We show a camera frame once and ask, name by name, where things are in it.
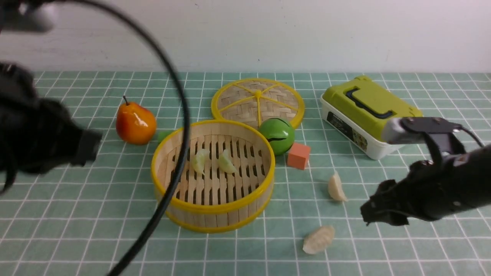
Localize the pale green dumpling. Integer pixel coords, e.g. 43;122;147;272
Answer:
190;149;212;175
218;149;237;174

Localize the green round toy ball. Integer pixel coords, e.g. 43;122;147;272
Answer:
258;117;295;156

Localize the woven bamboo steamer lid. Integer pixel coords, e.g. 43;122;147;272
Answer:
211;78;305;129

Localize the bamboo steamer tray yellow rim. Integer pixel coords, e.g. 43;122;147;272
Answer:
165;120;276;233

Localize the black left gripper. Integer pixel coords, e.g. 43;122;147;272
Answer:
0;63;102;194

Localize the white dumpling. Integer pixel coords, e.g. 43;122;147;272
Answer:
327;171;348;202
302;225;335;255

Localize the small green block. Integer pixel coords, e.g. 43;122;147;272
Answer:
157;130;174;145

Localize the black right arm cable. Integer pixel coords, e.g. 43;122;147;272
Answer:
458;125;486;148

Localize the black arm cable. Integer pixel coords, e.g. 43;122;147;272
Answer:
458;125;486;148
46;0;191;276

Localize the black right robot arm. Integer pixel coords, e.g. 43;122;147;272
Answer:
361;146;491;227

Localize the orange red toy pear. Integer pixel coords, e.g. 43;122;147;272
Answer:
115;96;157;145

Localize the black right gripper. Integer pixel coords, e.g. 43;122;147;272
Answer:
361;159;466;227

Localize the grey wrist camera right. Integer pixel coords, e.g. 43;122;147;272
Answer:
381;117;466;164

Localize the green white lidded box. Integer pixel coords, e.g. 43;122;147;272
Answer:
320;75;423;159

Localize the orange foam cube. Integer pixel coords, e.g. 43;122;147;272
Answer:
287;143;311;171

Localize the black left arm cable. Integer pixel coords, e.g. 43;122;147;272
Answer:
46;0;191;276

